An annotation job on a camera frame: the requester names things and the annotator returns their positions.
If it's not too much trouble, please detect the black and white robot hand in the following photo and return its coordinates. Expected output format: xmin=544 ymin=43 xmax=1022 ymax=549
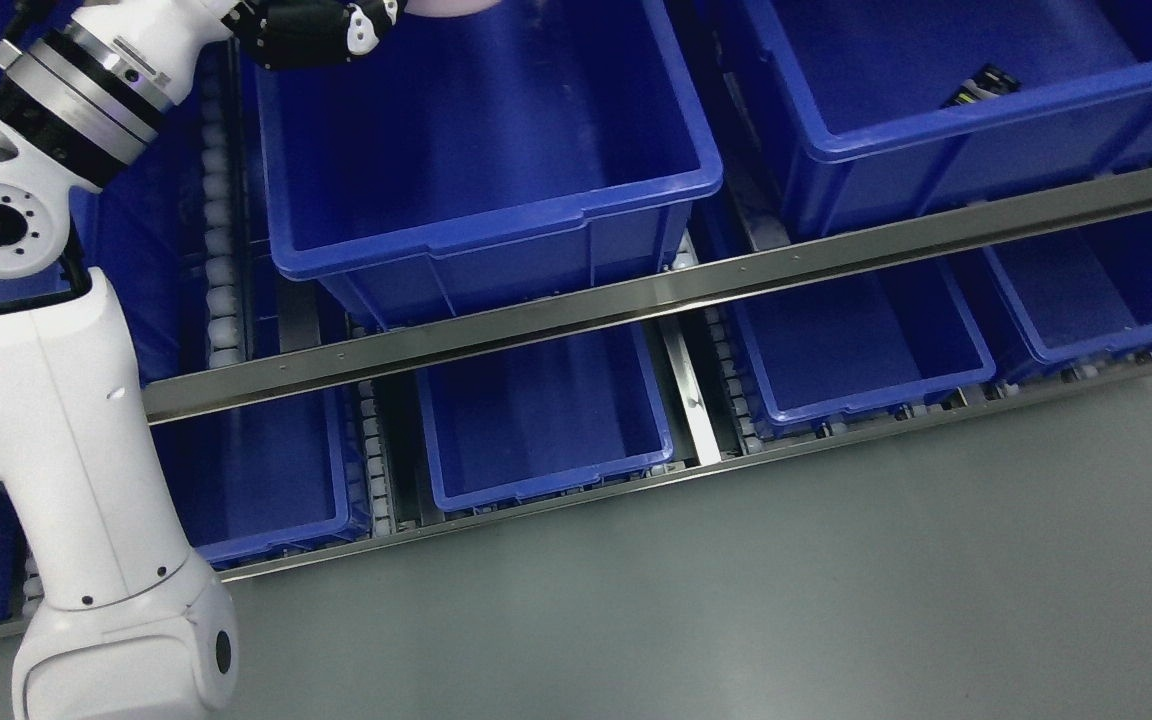
xmin=73 ymin=1 xmax=408 ymax=70

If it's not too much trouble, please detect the pink bowl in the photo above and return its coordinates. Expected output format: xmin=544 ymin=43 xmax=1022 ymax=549
xmin=404 ymin=0 xmax=499 ymax=18

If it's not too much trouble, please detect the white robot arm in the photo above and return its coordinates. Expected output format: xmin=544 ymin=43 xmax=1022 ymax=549
xmin=0 ymin=1 xmax=250 ymax=719

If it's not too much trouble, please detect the large blue bin upper middle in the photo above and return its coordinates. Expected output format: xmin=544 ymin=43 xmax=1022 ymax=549
xmin=250 ymin=1 xmax=723 ymax=331

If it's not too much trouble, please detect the large blue bin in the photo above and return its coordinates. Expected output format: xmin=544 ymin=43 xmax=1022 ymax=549
xmin=710 ymin=1 xmax=1152 ymax=241
xmin=250 ymin=1 xmax=723 ymax=331

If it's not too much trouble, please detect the blue bin lower middle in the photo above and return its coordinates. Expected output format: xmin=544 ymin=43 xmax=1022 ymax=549
xmin=416 ymin=325 xmax=675 ymax=511

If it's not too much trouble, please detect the blue bin lower left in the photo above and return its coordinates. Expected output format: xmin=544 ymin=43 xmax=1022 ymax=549
xmin=151 ymin=389 xmax=371 ymax=570

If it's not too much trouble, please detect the blue bin lower right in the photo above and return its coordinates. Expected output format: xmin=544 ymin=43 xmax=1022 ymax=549
xmin=723 ymin=259 xmax=996 ymax=441

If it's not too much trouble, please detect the black yellow object in bin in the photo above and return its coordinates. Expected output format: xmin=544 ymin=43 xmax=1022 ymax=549
xmin=940 ymin=63 xmax=1023 ymax=109

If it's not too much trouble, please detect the large blue bin upper right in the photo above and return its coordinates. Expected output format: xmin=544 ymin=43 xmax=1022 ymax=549
xmin=710 ymin=1 xmax=1152 ymax=241

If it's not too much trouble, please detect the blue bin far right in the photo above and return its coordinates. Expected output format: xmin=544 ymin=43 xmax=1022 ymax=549
xmin=948 ymin=211 xmax=1152 ymax=386

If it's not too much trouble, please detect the stainless steel shelf rail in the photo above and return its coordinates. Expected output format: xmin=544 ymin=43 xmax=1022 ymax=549
xmin=143 ymin=167 xmax=1152 ymax=425

